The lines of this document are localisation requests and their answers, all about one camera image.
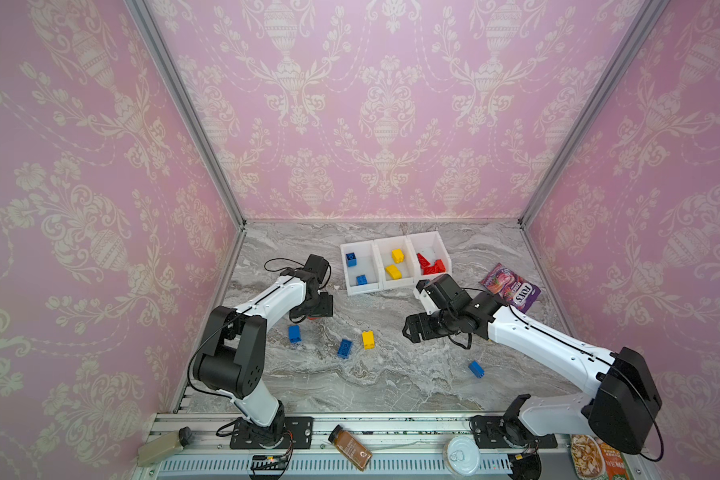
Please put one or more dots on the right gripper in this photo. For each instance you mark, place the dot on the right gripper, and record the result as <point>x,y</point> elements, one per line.
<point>424,325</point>

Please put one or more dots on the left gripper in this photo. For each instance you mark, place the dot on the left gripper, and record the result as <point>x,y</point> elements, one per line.
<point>326,308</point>

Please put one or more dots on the blue long lego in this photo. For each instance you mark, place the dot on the blue long lego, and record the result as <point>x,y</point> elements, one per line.
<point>344,349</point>

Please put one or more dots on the blue lego front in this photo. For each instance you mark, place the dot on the blue lego front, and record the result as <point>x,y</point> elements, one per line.
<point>476,369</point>

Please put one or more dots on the red long lego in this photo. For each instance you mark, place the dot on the red long lego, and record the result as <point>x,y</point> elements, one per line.
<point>423,261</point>

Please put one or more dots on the yellow long lego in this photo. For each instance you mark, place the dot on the yellow long lego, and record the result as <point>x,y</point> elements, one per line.
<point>393,272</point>

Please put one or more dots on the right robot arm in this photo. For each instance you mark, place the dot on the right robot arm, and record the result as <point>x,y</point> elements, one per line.
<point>617,400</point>

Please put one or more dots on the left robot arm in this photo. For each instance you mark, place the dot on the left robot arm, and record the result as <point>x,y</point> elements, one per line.
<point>229,362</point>

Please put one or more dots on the white left bin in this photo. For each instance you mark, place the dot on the white left bin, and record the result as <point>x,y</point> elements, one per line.
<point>366,265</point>

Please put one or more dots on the white bin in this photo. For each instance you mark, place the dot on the white bin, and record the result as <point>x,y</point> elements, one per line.
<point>382,249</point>
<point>431,245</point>
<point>366,265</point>

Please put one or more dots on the white right bin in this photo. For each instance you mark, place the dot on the white right bin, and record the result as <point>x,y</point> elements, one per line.
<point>431,245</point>

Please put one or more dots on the purple candy bag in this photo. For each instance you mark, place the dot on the purple candy bag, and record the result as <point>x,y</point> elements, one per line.
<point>511,287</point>

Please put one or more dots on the white middle bin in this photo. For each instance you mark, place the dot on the white middle bin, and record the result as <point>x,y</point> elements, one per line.
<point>382,249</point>

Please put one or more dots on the white round lid can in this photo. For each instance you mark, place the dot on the white round lid can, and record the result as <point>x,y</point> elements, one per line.
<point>462,456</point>

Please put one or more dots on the brown spice jar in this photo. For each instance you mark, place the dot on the brown spice jar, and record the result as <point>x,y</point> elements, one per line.
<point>350,447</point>

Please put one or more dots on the food packet bag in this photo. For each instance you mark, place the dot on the food packet bag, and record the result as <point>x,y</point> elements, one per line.
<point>595,460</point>

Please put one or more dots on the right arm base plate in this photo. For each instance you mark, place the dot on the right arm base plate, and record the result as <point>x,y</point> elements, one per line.
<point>492,432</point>

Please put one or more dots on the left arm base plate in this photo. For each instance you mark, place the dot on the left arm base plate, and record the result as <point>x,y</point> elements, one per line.
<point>290,432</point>

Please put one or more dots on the aluminium front rail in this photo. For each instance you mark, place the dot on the aluminium front rail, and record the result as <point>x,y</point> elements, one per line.
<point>403,446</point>

